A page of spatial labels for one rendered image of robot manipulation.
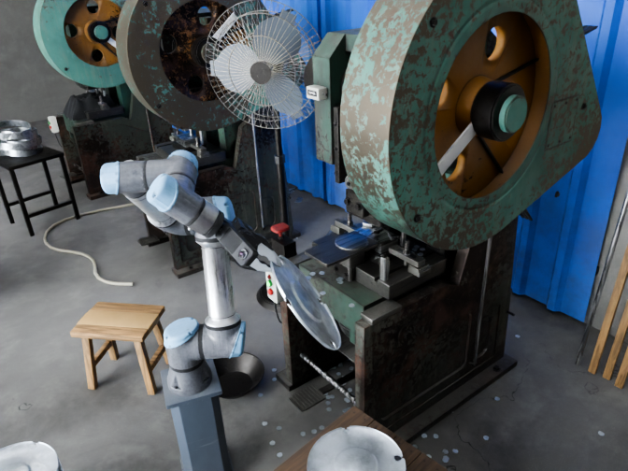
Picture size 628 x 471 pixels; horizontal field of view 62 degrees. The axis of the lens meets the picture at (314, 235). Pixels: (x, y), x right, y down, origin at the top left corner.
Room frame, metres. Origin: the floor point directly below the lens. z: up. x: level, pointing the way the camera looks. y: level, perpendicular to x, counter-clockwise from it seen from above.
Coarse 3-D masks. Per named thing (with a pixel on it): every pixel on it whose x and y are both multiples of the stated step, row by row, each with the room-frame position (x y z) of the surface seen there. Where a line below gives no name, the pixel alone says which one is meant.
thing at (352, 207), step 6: (348, 180) 1.79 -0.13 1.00; (348, 186) 1.79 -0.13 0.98; (348, 192) 1.77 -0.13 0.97; (348, 198) 1.76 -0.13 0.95; (354, 198) 1.74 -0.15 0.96; (348, 204) 1.75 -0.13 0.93; (354, 204) 1.74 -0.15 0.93; (360, 204) 1.71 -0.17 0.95; (348, 210) 1.77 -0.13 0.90; (354, 210) 1.74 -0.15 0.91; (360, 210) 1.71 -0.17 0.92; (366, 210) 1.71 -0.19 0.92; (360, 216) 1.71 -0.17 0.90; (366, 216) 1.71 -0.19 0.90; (372, 216) 1.71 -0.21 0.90
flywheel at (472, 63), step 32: (480, 32) 1.48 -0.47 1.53; (512, 32) 1.57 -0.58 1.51; (480, 64) 1.49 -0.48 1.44; (512, 64) 1.58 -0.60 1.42; (544, 64) 1.63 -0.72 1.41; (448, 96) 1.42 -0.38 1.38; (480, 96) 1.40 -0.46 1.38; (512, 96) 1.38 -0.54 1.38; (544, 96) 1.63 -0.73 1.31; (448, 128) 1.42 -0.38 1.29; (480, 128) 1.38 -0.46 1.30; (512, 128) 1.37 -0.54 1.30; (448, 160) 1.35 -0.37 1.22; (480, 160) 1.52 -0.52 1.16; (512, 160) 1.60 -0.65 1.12; (480, 192) 1.52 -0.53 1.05
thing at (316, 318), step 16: (272, 272) 1.09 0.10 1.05; (288, 272) 1.19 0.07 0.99; (288, 288) 1.10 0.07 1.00; (304, 288) 1.18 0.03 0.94; (288, 304) 1.02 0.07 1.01; (304, 304) 1.09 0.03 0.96; (320, 304) 1.21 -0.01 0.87; (304, 320) 1.02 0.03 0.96; (320, 320) 1.10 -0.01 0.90; (320, 336) 1.02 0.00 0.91; (336, 336) 1.12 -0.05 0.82
